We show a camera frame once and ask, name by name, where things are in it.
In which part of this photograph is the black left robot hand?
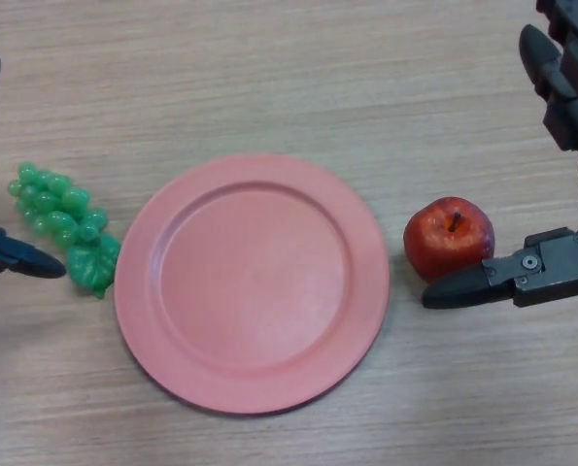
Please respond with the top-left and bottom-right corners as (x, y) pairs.
(0, 51), (68, 280)

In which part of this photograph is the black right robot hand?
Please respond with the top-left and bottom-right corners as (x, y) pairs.
(422, 0), (578, 311)

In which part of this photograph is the green plastic grape bunch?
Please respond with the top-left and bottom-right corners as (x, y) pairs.
(7, 162), (122, 301)

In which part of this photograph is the pink round plate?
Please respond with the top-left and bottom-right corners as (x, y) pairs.
(113, 153), (391, 416)

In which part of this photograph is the red apple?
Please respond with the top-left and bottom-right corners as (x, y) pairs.
(403, 196), (496, 283)

